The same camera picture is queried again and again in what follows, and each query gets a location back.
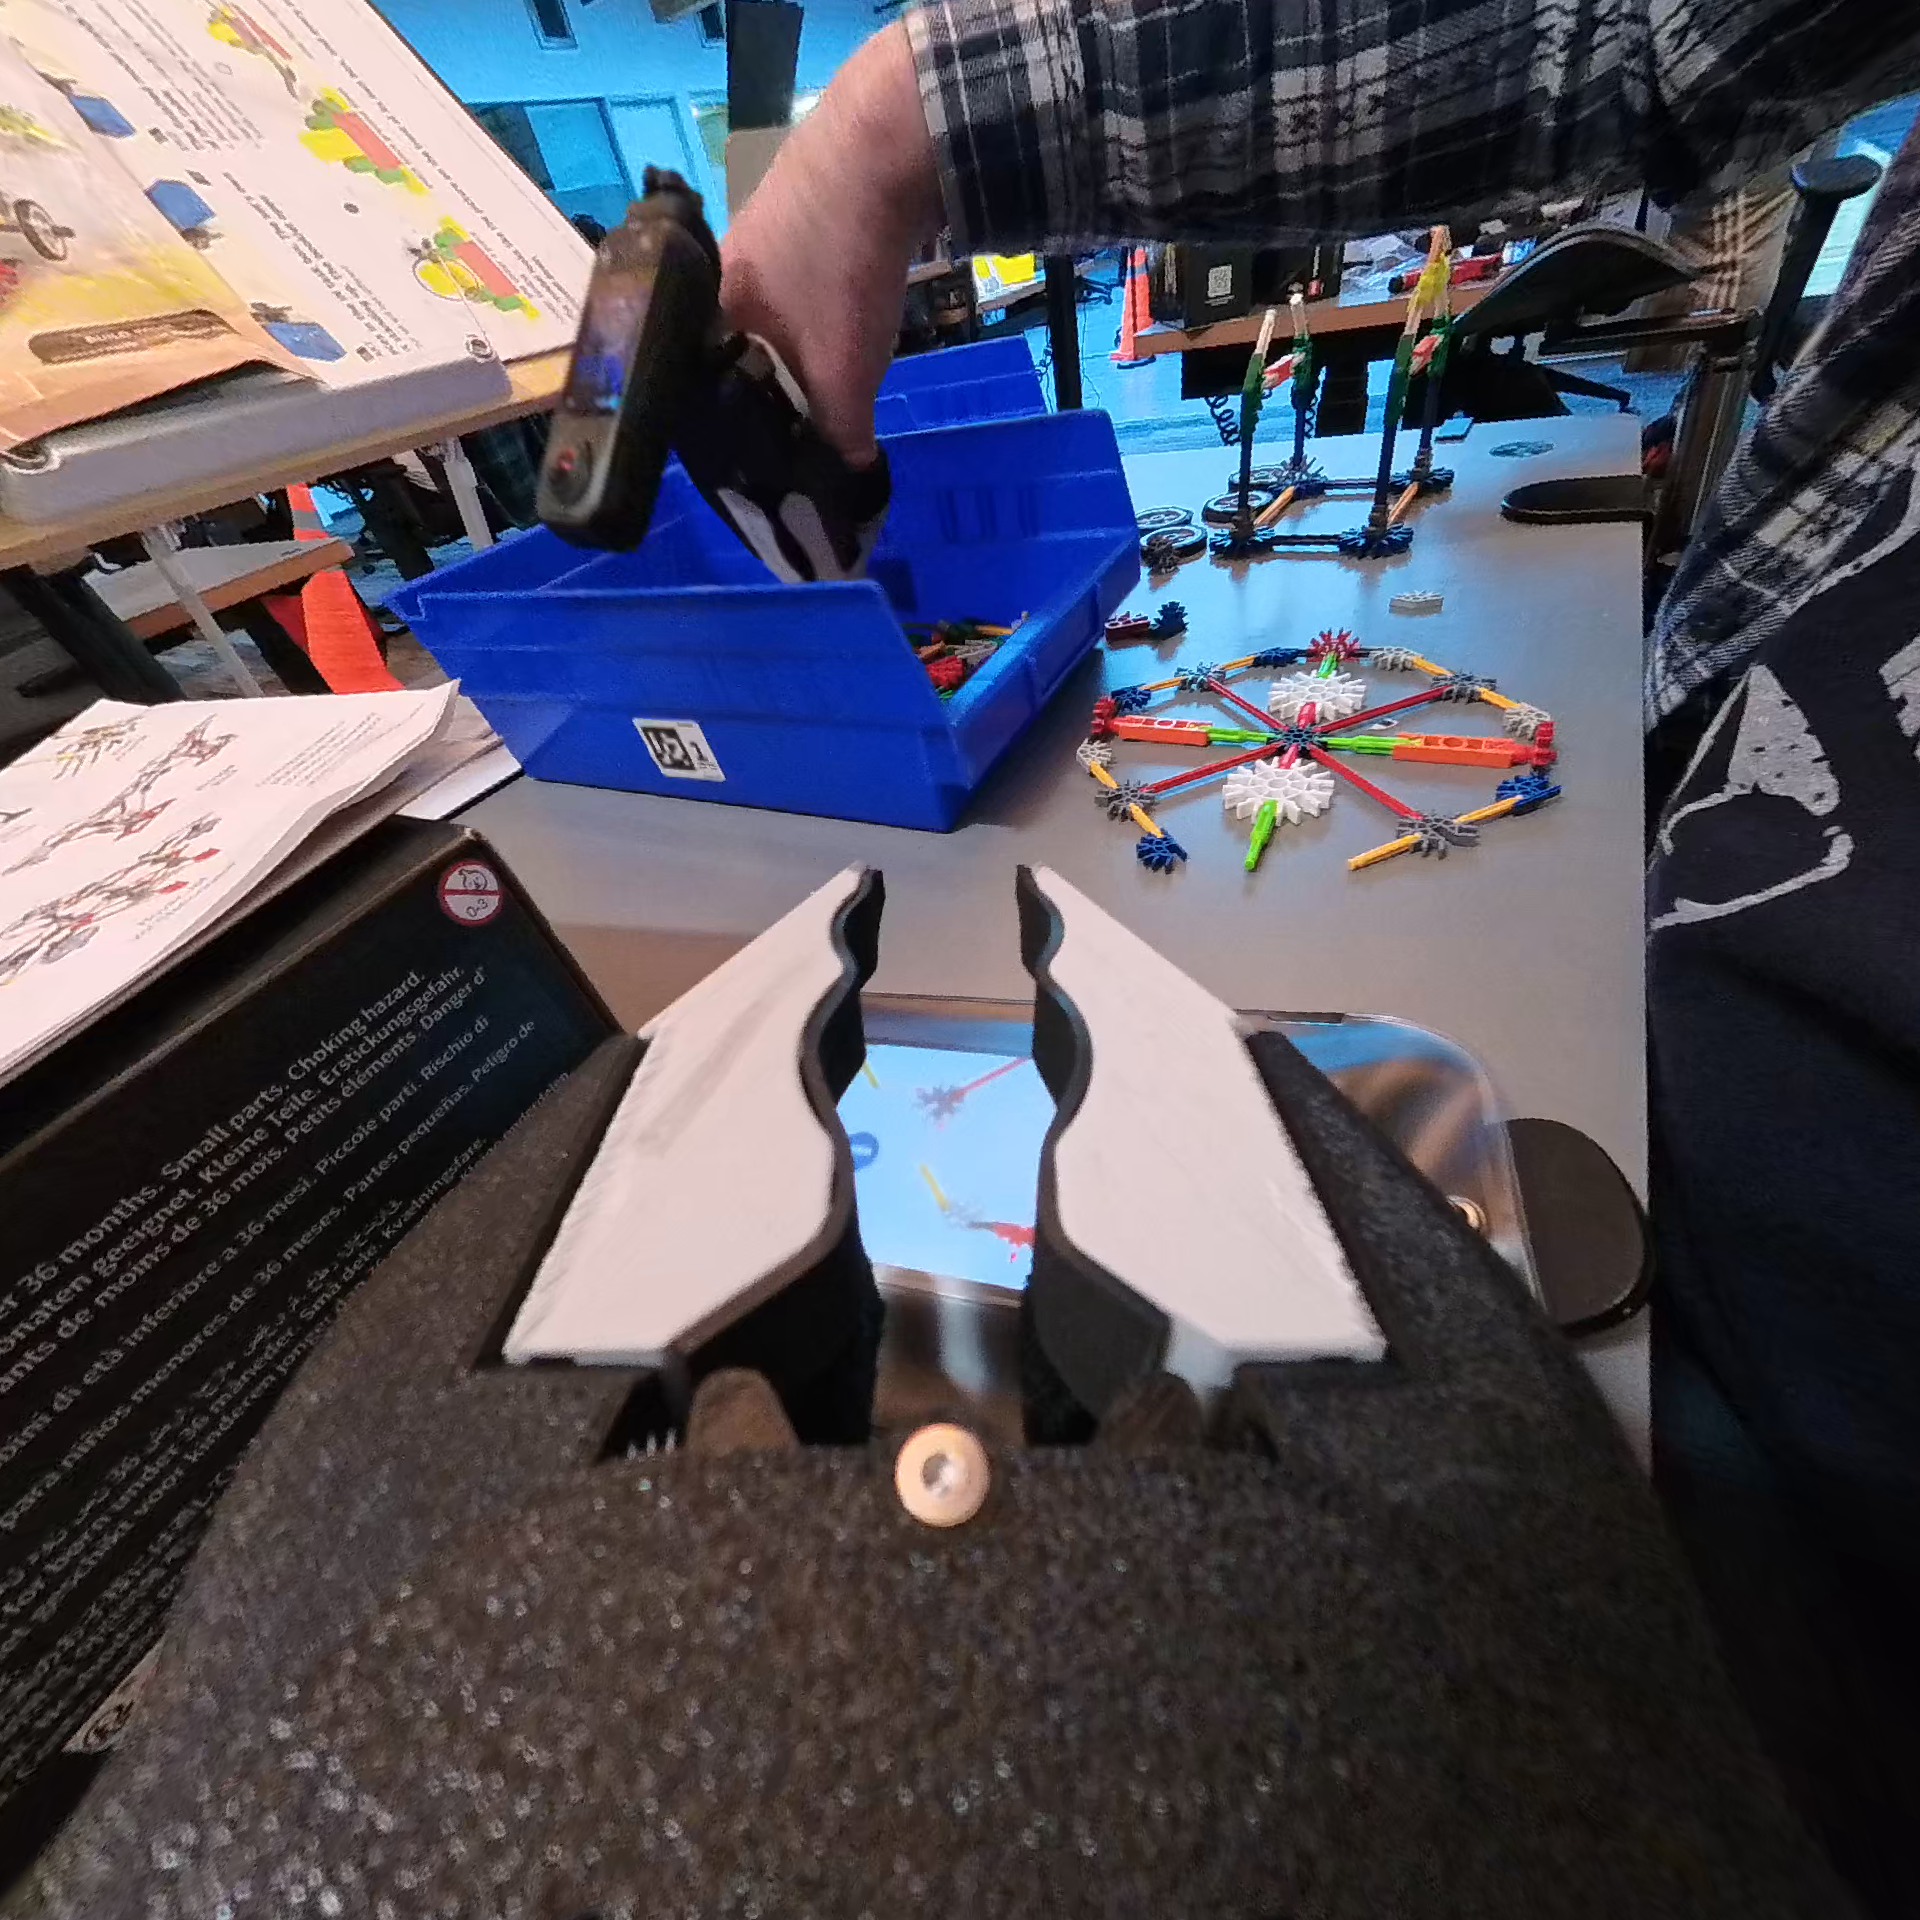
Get person's right hand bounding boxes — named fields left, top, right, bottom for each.
left=720, top=28, right=957, bottom=467

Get colourful toy rod wheel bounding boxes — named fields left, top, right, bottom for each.
left=1077, top=631, right=1560, bottom=876

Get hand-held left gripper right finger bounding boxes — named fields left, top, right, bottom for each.
left=1016, top=861, right=1386, bottom=1444

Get empty blue plastic bin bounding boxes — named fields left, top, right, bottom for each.
left=870, top=333, right=1052, bottom=442

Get open colourful instruction manual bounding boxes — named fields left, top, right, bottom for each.
left=0, top=0, right=596, bottom=453

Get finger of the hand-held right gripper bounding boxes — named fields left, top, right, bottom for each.
left=784, top=499, right=876, bottom=587
left=717, top=480, right=799, bottom=587

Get phone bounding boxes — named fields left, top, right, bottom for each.
left=829, top=991, right=1547, bottom=1360

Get grey document board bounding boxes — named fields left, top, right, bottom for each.
left=0, top=347, right=584, bottom=530

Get wooden workbench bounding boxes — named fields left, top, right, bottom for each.
left=1125, top=276, right=1502, bottom=362

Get white instruction sheets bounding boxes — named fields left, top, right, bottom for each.
left=0, top=682, right=463, bottom=1085

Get black round disc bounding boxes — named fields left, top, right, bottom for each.
left=1504, top=1119, right=1655, bottom=1338

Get pile of colourful toy pieces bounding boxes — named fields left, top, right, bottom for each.
left=901, top=608, right=1028, bottom=700

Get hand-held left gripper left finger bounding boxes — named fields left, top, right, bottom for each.
left=503, top=861, right=887, bottom=1444

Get black cardboard box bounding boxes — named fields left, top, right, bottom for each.
left=0, top=816, right=624, bottom=1795

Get plaid flannel shirt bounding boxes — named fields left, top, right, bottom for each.
left=1642, top=90, right=1920, bottom=753

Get toy car frame with wheels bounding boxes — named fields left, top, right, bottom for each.
left=1135, top=225, right=1460, bottom=576

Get blue plastic parts bin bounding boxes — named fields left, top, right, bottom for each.
left=386, top=408, right=1142, bottom=835

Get person's right forearm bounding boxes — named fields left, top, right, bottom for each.
left=896, top=0, right=1802, bottom=288

